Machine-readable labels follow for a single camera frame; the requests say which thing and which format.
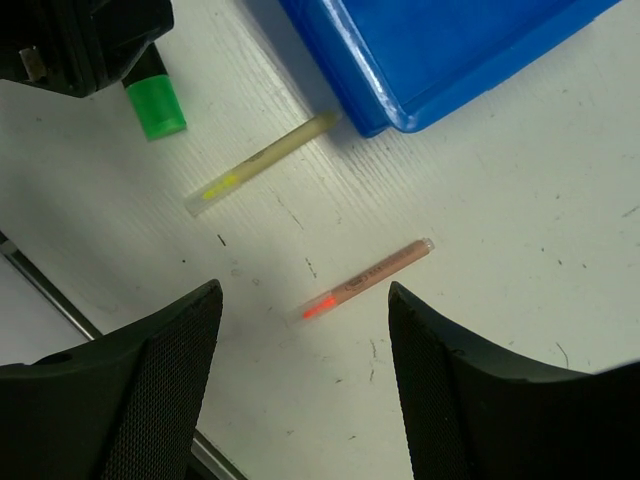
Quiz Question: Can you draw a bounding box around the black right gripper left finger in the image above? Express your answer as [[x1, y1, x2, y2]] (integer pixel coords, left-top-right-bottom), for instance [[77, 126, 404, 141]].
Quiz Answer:
[[1, 280, 223, 479]]

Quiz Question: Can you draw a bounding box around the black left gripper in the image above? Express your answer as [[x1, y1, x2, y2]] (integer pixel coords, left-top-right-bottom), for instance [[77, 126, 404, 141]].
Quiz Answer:
[[1, 0, 173, 98]]

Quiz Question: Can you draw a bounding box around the black highlighter green cap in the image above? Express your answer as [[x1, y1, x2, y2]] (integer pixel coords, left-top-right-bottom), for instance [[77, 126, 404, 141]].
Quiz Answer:
[[122, 43, 187, 141]]

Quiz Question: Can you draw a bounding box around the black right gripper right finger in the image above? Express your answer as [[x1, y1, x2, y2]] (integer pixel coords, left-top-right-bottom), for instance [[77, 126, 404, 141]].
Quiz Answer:
[[388, 283, 639, 479]]

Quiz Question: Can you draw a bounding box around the slim yellow highlighter pen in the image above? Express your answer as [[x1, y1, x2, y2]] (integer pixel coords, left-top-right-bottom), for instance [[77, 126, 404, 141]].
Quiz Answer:
[[185, 111, 341, 217]]

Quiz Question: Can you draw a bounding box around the blue plastic divided bin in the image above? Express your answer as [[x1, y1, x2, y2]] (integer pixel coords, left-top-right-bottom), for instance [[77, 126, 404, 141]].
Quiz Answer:
[[281, 0, 616, 138]]

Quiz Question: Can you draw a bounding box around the slim orange highlighter pen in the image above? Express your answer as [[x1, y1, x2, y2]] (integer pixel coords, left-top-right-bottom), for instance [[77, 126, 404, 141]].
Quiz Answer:
[[289, 238, 435, 324]]

